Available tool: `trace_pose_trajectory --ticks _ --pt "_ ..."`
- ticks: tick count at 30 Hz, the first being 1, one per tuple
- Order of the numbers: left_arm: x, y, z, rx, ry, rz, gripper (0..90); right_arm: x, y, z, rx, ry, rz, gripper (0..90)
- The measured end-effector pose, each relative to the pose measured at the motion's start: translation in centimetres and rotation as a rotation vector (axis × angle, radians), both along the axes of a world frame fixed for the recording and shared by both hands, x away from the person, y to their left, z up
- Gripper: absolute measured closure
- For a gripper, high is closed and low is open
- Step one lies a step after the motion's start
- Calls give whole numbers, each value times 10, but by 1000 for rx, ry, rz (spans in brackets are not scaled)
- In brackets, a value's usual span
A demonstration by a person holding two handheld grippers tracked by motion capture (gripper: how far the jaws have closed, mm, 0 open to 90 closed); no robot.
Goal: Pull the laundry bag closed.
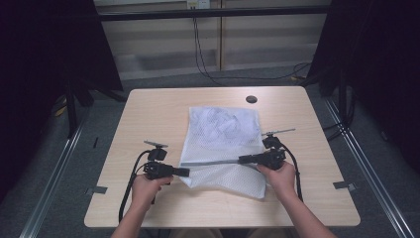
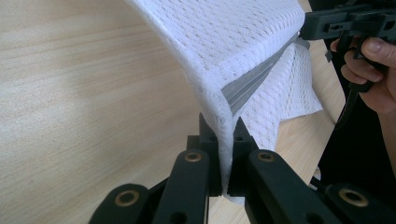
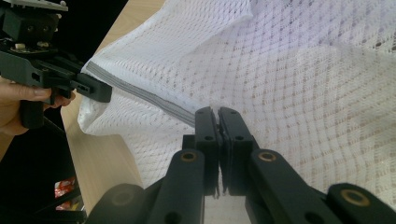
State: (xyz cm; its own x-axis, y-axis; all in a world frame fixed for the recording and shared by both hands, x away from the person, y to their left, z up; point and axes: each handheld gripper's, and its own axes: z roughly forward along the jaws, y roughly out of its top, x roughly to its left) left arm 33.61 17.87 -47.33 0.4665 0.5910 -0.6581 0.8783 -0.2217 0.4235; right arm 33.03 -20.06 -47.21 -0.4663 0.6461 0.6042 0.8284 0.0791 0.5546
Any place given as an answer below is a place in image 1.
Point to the black metal stand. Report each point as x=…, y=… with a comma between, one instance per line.
x=343, y=99
x=71, y=112

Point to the person's right leg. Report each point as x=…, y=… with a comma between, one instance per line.
x=270, y=233

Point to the grey tape strip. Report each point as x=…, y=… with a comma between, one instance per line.
x=96, y=190
x=345, y=185

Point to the person's left leg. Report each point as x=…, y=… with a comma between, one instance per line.
x=198, y=233

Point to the white mesh laundry bag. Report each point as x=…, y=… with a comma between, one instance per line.
x=224, y=178

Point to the person's left hand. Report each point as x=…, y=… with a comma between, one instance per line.
x=143, y=193

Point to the black curtain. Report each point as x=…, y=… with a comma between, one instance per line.
x=379, y=66
x=39, y=66

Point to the metal floor rail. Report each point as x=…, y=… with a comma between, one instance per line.
x=49, y=185
x=369, y=172

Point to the yellow floor object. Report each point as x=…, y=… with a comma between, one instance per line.
x=61, y=110

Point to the white crumpled garment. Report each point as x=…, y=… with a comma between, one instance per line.
x=221, y=125

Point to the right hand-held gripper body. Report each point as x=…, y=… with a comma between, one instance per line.
x=274, y=158

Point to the black horizontal bar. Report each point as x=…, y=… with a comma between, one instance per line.
x=211, y=13

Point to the small black floor strip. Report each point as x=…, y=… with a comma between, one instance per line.
x=95, y=142

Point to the person's leg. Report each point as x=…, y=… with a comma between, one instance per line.
x=198, y=233
x=270, y=233

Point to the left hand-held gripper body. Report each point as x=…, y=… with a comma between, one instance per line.
x=157, y=170

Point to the person's right hand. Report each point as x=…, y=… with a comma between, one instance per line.
x=282, y=181

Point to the white wall socket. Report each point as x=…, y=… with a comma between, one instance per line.
x=198, y=3

